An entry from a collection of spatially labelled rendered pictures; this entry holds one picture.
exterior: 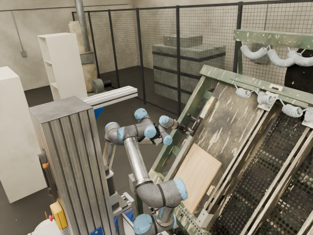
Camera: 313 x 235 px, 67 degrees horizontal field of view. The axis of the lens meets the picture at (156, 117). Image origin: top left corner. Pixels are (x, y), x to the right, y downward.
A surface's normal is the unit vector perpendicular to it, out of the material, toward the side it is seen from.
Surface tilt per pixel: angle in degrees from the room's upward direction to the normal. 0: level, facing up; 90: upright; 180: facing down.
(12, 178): 90
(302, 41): 90
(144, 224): 8
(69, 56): 90
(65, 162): 90
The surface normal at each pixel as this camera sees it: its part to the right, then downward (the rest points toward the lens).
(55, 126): 0.62, 0.30
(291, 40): -0.89, 0.24
